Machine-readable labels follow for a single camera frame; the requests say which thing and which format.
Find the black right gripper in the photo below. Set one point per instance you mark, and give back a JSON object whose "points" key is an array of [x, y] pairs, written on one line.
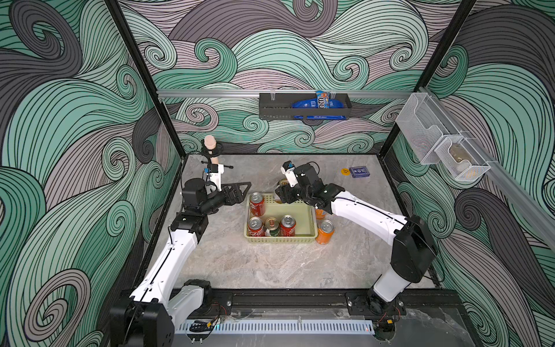
{"points": [[289, 192]]}

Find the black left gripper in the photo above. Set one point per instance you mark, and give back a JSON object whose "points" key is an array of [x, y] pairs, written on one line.
{"points": [[234, 194]]}

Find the orange fanta can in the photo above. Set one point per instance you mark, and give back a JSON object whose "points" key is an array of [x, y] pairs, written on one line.
{"points": [[320, 214], [325, 231]]}

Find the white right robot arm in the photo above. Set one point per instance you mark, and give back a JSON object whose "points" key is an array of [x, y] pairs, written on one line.
{"points": [[413, 250]]}

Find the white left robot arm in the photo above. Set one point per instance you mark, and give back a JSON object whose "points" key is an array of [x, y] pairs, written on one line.
{"points": [[150, 314]]}

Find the light green plastic basket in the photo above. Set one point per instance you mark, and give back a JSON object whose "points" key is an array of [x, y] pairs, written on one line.
{"points": [[306, 222]]}

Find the red cola can back left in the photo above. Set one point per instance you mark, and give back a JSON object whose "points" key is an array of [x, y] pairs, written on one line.
{"points": [[257, 204]]}

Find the red cola can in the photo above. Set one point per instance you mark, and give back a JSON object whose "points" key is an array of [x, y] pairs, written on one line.
{"points": [[288, 226], [255, 227], [257, 204]]}

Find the red cola can front left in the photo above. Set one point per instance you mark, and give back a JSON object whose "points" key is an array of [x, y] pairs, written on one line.
{"points": [[255, 227]]}

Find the red cola can front right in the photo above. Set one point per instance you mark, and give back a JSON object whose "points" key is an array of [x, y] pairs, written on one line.
{"points": [[288, 226]]}

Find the black tripod microphone stand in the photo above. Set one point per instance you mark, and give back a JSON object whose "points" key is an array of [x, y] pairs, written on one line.
{"points": [[212, 168]]}

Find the green gold-top tea can front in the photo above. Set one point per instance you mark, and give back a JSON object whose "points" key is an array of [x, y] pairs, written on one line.
{"points": [[272, 227]]}

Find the blue playing card box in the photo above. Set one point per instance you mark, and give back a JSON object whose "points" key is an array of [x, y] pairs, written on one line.
{"points": [[359, 172]]}

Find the beige foam microphone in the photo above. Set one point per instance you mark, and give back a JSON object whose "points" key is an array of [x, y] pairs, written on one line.
{"points": [[211, 145]]}

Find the blue snack bag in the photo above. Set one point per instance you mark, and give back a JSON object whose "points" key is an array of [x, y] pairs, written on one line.
{"points": [[314, 103]]}

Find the small candy packet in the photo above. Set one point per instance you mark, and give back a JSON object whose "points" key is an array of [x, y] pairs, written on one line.
{"points": [[322, 99]]}

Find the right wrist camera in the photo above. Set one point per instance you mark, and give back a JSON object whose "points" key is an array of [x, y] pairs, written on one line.
{"points": [[303, 175]]}

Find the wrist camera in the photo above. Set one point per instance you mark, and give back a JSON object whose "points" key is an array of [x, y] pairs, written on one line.
{"points": [[193, 188], [303, 175]]}

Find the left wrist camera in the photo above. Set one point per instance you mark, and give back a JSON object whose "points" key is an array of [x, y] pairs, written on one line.
{"points": [[193, 188]]}

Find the black wall shelf basket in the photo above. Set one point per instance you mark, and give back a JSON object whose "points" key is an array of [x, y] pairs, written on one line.
{"points": [[279, 107]]}

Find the aluminium rail back wall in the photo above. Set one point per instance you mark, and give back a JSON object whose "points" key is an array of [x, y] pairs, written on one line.
{"points": [[247, 93]]}

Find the aluminium rail wall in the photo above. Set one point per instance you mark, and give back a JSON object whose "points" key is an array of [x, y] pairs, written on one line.
{"points": [[247, 93], [527, 207]]}

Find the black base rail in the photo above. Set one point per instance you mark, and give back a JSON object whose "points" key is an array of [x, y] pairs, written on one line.
{"points": [[356, 301]]}

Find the clear plastic wall bin large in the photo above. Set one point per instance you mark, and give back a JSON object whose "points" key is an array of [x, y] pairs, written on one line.
{"points": [[422, 123]]}

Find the white slotted cable duct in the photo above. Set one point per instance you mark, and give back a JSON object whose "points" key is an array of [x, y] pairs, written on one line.
{"points": [[295, 326]]}

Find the clear plastic wall bin small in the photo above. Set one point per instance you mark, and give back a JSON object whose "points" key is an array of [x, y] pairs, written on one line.
{"points": [[461, 159]]}

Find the black corner frame post left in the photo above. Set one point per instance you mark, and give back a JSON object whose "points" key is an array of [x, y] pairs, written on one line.
{"points": [[126, 34]]}

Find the black corner frame post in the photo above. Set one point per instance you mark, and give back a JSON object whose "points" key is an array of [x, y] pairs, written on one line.
{"points": [[126, 34], [446, 41]]}

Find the black corner frame post right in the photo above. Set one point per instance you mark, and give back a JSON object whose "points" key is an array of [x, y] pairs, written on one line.
{"points": [[446, 41]]}

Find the aluminium rail right wall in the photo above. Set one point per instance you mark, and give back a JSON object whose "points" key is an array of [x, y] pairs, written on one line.
{"points": [[527, 207]]}

